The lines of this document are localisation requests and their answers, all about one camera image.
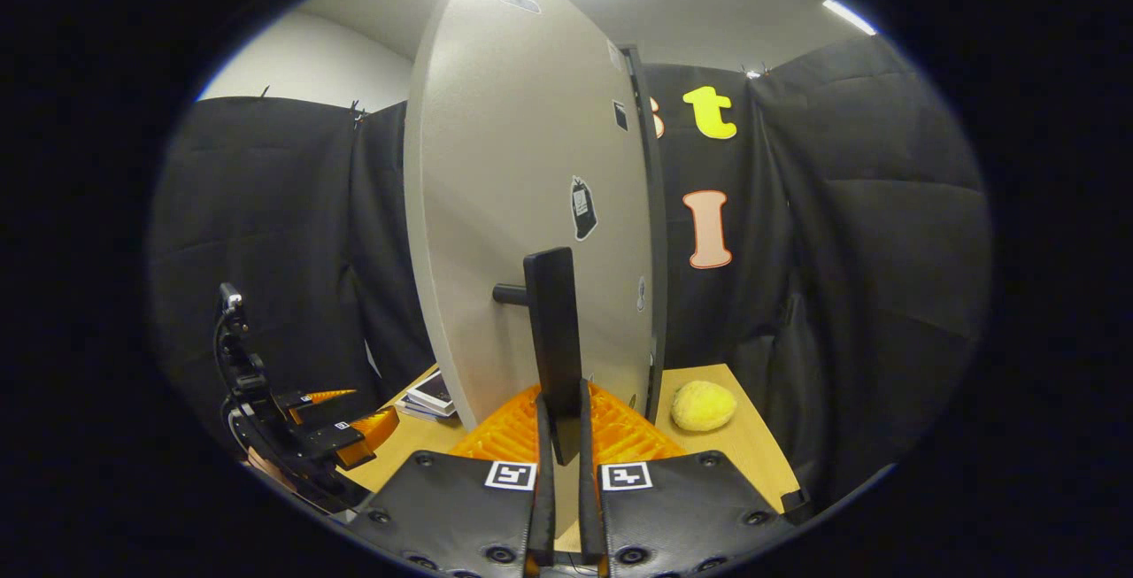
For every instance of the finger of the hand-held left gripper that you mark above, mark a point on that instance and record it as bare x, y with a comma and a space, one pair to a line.
301, 399
332, 438

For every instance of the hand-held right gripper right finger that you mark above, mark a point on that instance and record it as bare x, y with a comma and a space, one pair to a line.
589, 498

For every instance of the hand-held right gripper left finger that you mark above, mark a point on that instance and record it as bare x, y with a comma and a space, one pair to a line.
543, 489

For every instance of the dark grey cabinet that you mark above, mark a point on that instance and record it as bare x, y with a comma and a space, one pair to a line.
657, 250

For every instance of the beige cabinet door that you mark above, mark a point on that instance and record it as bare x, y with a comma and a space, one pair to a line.
504, 162

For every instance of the blue book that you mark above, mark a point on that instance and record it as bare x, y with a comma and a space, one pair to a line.
416, 412

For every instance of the white portrait book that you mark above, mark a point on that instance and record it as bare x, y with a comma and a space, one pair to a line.
434, 392

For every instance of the yellow round sponge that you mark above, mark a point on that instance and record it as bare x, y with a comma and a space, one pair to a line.
704, 407

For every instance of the black backdrop cloth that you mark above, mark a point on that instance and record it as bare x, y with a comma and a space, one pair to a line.
885, 250

